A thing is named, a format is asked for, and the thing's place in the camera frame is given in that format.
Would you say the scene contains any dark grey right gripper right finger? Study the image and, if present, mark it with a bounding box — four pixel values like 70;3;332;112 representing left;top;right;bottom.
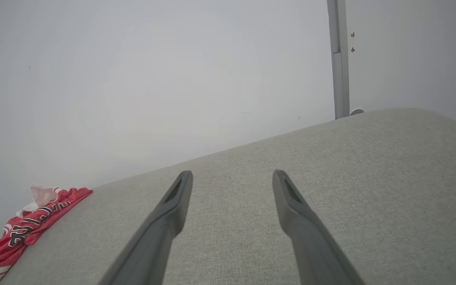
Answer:
272;170;366;285

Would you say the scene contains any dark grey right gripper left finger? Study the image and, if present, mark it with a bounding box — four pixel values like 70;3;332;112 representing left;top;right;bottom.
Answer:
98;171;194;285

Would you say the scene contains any grey vertical wall post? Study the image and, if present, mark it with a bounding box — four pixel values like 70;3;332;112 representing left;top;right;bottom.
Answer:
327;0;350;120

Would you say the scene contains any grey fabric sofa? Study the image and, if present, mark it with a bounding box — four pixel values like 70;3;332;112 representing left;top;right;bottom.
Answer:
0;108;456;285

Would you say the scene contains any red and white jersey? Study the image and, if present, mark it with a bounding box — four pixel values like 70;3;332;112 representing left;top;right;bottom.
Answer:
0;184;93;285

